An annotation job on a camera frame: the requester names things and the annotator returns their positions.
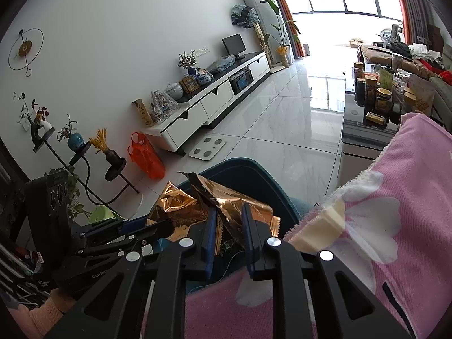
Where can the fingers of the left gripper seen aside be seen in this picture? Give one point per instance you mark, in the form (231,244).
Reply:
(141,227)

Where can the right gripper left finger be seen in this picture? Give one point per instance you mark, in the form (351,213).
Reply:
(190,258)

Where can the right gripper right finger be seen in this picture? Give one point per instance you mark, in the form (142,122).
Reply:
(270,258)

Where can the copper foil snack wrapper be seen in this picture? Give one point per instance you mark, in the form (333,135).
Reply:
(186,208)

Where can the left hand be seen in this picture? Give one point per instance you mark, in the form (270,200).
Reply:
(62,301)

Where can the black plant stand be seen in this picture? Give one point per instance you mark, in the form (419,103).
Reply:
(40,135)

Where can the white bathroom scale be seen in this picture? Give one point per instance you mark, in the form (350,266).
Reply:
(207,148)

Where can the pink floral tablecloth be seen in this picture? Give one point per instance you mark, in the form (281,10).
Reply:
(391,225)

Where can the white TV cabinet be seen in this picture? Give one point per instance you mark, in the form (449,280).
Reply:
(208,105)

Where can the coffee table with jars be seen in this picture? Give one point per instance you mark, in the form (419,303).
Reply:
(371,118)

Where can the small black monitor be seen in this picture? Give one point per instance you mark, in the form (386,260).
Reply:
(234,45)

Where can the green sofa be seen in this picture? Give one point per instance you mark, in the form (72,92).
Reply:
(442,84)

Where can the tall potted plant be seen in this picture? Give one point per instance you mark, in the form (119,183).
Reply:
(285,29)

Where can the white standing air conditioner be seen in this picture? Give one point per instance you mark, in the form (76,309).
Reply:
(268,19)

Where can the round wall clock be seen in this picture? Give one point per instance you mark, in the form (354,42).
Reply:
(25,50)

